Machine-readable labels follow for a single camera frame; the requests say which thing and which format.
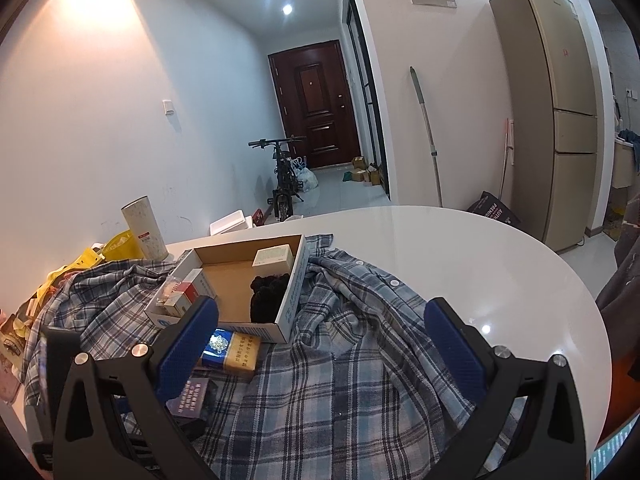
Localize beige round puff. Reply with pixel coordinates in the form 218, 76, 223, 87
154, 282, 175, 308

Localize white plastic bag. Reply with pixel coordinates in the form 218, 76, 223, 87
292, 157, 318, 193

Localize dark red entrance door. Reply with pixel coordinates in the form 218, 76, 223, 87
268, 40, 361, 168

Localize grey mop handle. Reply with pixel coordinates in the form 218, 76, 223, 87
409, 65, 444, 208

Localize black knit glove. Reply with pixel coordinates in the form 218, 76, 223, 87
250, 273, 290, 324

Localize brown garment on chair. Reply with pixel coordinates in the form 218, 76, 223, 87
596, 221, 639, 361

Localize black framed glass door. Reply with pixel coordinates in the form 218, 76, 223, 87
345, 0, 390, 197

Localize black bicycle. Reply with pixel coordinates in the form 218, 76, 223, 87
248, 136, 305, 222

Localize beige refrigerator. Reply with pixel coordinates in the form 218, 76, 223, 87
490, 0, 598, 252

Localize yellow packaging bag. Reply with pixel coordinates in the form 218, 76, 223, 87
13, 247, 104, 340

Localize red silver cigarette carton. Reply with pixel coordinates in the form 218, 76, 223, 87
163, 268, 216, 318

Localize cardboard boxes on floor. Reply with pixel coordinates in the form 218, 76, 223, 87
343, 156, 382, 185

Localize yellow blue cigarette pack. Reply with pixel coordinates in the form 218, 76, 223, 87
200, 328, 262, 377

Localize white foam box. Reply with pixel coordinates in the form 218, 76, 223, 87
209, 210, 254, 236

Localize open cardboard box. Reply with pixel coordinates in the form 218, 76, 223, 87
168, 234, 309, 344

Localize white wall switch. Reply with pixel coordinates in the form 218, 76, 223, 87
162, 100, 175, 116

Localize yellow plastic bin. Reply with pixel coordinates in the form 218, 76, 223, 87
101, 230, 144, 261

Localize beige square box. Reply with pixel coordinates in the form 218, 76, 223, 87
252, 244, 294, 278

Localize pink broom handle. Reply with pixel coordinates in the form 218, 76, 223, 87
499, 118, 514, 203

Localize purple dark box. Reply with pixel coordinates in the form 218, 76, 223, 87
166, 378, 216, 419

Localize blue plaid shirt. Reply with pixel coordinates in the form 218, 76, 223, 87
20, 234, 476, 479

